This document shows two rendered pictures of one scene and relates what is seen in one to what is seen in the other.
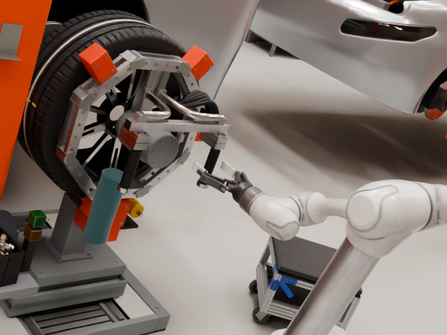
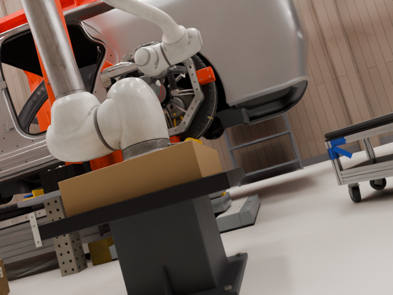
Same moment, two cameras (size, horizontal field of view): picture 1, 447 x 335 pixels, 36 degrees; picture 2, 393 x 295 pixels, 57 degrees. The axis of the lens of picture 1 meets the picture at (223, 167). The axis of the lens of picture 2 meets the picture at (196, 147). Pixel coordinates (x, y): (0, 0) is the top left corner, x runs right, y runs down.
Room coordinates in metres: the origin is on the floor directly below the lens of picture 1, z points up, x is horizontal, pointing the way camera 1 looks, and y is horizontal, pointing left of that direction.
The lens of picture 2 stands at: (1.38, -1.54, 0.30)
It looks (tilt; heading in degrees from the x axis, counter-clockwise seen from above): 5 degrees up; 61
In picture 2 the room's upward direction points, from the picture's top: 16 degrees counter-clockwise
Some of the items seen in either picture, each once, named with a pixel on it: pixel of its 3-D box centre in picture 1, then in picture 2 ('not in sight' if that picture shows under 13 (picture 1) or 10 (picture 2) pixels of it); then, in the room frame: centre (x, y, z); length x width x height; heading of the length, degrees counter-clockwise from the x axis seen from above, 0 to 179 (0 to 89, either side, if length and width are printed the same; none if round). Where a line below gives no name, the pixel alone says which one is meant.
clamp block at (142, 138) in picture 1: (134, 135); (109, 83); (2.00, 0.29, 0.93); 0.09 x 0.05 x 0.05; 49
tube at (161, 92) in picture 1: (193, 98); not in sight; (2.26, 0.18, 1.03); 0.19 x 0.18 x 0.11; 49
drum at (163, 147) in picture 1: (146, 137); (150, 91); (2.22, 0.28, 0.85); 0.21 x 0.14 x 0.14; 49
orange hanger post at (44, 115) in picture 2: not in sight; (45, 120); (2.17, 4.03, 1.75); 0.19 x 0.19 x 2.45; 49
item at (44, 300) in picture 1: (50, 270); (188, 210); (2.34, 0.49, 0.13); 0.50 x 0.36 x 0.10; 139
